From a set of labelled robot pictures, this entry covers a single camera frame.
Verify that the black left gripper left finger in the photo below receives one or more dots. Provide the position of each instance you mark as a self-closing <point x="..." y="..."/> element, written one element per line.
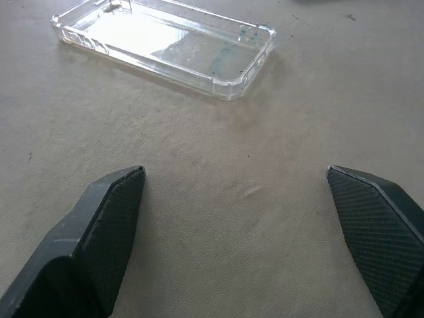
<point x="89" y="245"/>

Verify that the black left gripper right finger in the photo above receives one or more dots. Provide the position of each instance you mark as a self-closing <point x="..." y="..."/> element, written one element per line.
<point x="381" y="238"/>

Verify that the clear plastic phone case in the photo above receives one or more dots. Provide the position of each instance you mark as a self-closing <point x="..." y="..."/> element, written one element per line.
<point x="172" y="46"/>

